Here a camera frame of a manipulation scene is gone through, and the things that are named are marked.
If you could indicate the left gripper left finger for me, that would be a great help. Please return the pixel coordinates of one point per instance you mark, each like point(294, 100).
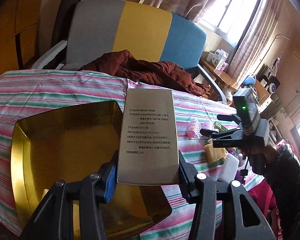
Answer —
point(53, 217)

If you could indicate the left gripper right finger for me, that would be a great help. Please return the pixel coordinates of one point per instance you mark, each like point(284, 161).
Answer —
point(241, 217)

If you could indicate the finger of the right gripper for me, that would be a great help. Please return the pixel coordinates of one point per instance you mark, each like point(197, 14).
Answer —
point(230, 118)
point(224, 139)

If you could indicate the white sponge block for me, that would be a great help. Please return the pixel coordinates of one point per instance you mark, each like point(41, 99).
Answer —
point(229, 169)

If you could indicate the grey printed carton box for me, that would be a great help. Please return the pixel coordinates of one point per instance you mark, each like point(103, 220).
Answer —
point(148, 152)

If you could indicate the black sleeved right forearm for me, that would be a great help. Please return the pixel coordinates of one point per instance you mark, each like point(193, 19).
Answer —
point(283, 176)

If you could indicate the person's right hand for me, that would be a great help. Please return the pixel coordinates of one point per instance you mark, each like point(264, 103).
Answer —
point(268, 152)

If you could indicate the green tea box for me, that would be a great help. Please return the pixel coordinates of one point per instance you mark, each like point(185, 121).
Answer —
point(219, 127)

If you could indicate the wooden side table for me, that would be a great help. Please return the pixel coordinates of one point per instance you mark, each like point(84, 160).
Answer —
point(224, 79)

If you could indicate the small white fan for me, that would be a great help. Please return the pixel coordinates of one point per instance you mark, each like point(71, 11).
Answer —
point(271, 88)

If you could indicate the white carton on table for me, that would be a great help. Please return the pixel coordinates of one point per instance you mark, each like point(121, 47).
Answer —
point(219, 58)

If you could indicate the gold metal tin tray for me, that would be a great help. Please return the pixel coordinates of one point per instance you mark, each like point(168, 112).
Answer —
point(69, 144)

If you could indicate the dark red jacket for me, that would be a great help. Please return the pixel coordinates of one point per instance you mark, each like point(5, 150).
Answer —
point(164, 74)

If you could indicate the pink patterned curtain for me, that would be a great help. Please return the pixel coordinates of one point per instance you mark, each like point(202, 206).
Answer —
point(246, 24)

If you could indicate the striped pink green tablecloth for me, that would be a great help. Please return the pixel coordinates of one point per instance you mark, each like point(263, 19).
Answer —
point(24, 93)

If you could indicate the grey yellow blue chair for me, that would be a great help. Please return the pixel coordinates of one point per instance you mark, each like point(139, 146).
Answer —
point(95, 27)

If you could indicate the wooden wardrobe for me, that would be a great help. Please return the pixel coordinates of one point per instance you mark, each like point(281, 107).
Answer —
point(19, 24)

